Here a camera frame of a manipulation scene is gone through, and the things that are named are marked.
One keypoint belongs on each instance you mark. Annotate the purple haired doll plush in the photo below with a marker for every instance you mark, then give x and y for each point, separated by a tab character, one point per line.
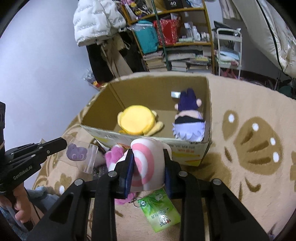
189	124

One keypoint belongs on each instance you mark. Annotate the yellow round plush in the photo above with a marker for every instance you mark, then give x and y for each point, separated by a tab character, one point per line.
138	120

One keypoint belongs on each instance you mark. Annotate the wooden bookshelf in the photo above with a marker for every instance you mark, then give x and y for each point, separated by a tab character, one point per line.
195	28

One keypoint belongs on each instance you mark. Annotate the person's left hand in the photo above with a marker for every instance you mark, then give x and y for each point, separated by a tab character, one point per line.
22	204

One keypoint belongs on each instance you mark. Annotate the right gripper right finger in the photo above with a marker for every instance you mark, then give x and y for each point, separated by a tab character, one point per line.
180	184

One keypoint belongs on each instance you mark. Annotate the white utility cart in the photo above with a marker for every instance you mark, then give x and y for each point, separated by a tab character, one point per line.
229	52

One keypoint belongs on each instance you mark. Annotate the pink bear plush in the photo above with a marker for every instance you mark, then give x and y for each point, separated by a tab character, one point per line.
112	157

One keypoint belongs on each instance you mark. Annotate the white puffer jacket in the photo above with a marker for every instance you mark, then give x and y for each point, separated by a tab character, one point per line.
96	21

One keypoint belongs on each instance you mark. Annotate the white pink swirl plush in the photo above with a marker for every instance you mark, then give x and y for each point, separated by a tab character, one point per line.
149	170

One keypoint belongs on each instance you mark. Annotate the cardboard box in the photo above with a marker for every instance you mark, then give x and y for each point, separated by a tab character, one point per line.
171	107

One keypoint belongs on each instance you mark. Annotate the green tissue packet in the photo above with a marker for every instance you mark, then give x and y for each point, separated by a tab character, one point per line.
159	210

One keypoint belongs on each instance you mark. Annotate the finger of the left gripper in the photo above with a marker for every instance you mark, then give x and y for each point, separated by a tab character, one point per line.
53	146

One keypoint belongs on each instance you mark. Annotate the teal bag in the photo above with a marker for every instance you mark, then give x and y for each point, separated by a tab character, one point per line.
146	35

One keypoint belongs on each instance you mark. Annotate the red patterned bag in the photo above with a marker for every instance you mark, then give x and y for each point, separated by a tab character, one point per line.
170	29

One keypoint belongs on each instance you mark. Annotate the purple plush in plastic bag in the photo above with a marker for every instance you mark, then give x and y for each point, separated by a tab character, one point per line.
81	155

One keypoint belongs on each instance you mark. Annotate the beige patterned rug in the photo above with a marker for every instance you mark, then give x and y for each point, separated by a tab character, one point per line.
249	140

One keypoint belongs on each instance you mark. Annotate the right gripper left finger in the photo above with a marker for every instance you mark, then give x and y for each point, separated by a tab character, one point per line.
115	184

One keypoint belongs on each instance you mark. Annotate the snack bag on floor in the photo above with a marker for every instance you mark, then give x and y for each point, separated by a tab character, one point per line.
90	79

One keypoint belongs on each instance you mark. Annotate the stack of books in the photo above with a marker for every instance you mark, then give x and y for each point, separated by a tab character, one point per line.
190	59

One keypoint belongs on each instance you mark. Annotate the beige hanging coat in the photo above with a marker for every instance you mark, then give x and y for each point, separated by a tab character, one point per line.
116	63

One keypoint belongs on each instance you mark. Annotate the cream bedding cover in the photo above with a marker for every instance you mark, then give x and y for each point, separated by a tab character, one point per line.
270	34

